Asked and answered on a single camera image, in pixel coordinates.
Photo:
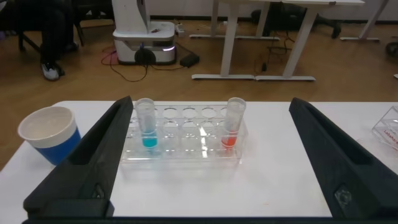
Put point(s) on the seated person white shirt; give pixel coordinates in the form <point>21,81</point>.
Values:
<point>53,37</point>

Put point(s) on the red liquid test tube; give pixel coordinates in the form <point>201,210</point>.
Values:
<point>229,141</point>

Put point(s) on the blue liquid test tube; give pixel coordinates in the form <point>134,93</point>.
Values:
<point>149,141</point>

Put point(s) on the long white table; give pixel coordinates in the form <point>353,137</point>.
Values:
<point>373,18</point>

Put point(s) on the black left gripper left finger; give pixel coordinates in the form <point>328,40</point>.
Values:
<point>90,161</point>

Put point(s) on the black power brick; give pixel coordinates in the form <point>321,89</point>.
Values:
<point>189,60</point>

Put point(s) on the white robot tower base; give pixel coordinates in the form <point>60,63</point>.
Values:
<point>143,34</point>

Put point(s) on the clear test tube rack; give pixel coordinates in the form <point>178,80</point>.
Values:
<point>186,146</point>
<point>388,130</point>

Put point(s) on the blue white paper cup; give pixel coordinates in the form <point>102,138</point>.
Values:
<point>53,146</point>

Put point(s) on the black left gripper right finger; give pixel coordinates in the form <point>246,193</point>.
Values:
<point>351,168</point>

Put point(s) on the white standing desk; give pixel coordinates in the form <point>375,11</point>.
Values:
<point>229,40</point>
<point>300,40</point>

